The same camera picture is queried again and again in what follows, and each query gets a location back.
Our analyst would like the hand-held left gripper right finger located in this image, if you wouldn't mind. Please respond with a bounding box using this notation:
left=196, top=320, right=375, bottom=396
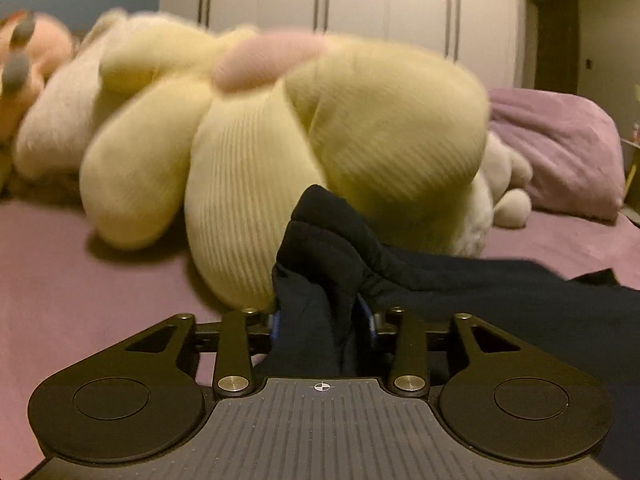
left=356, top=298, right=523, bottom=397

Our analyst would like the cream flower plush pillow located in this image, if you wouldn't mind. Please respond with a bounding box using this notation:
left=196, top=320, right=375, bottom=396
left=79, top=22, right=492, bottom=311

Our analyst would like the small white plush toy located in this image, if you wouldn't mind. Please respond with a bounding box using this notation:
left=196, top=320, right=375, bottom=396
left=450, top=130, right=535, bottom=257

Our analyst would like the navy zip jacket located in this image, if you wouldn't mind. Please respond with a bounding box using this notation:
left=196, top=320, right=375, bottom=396
left=271, top=184, right=640, bottom=463

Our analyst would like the purple pillow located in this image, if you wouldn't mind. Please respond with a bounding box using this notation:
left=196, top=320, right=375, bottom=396
left=487, top=86, right=624, bottom=222

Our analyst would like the large white plush toy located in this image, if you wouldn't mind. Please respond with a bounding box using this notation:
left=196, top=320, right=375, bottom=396
left=14, top=9, right=131, bottom=182

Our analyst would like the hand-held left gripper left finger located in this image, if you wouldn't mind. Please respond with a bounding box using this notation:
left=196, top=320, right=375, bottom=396
left=122, top=307, right=282, bottom=397

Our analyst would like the orange plush toy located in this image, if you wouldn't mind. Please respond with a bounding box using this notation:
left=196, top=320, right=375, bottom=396
left=0, top=9, right=75, bottom=141

